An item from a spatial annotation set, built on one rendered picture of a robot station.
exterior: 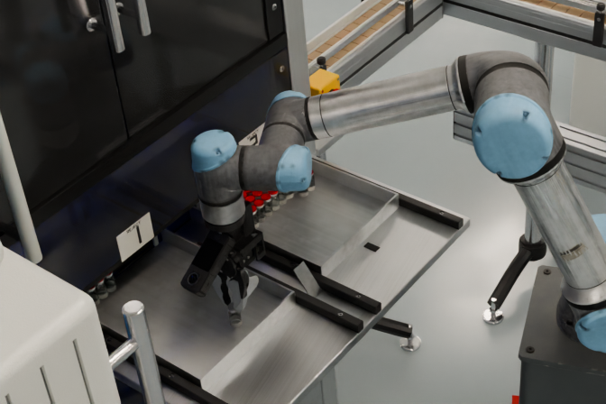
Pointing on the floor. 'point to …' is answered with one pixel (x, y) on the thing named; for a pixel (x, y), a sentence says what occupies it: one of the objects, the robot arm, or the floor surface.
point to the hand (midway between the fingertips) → (231, 306)
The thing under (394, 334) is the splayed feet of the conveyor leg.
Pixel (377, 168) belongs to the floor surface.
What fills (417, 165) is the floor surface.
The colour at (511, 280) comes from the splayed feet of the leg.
